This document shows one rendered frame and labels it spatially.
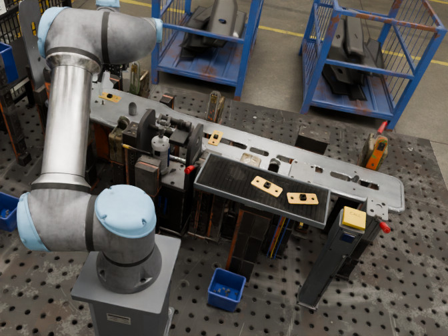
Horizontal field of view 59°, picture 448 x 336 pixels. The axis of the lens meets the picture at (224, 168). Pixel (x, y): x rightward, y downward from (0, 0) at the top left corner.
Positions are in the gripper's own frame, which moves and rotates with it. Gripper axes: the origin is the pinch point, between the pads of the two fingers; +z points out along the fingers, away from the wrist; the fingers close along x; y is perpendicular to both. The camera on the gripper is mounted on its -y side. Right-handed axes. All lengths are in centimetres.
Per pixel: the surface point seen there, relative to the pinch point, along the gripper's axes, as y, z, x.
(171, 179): 38.5, 8.7, -28.7
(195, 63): -24, 88, 183
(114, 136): 17.2, -1.6, -27.4
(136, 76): 6.6, -1.0, 10.3
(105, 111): 3.2, 5.2, -9.0
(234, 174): 61, -11, -37
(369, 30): 131, 105, 401
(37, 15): -26.6, -21.7, -0.5
